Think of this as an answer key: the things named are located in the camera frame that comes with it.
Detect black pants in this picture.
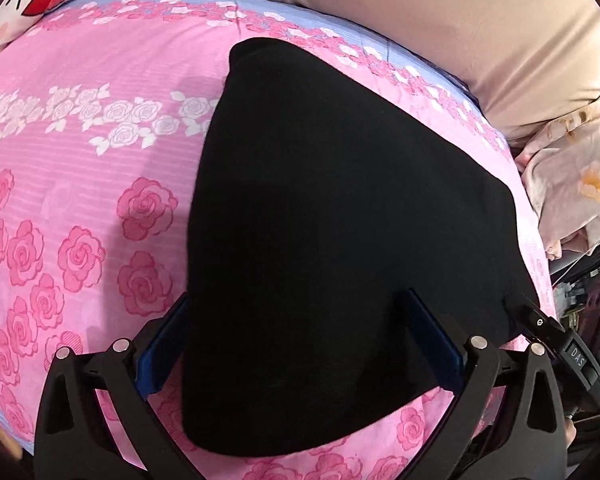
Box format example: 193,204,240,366
182,38,538,457

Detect pale floral blanket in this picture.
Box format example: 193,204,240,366
516,97,600,260

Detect pink floral bed quilt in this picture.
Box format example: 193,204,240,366
0,0,555,453

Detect beige curtain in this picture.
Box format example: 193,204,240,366
274,0,600,139

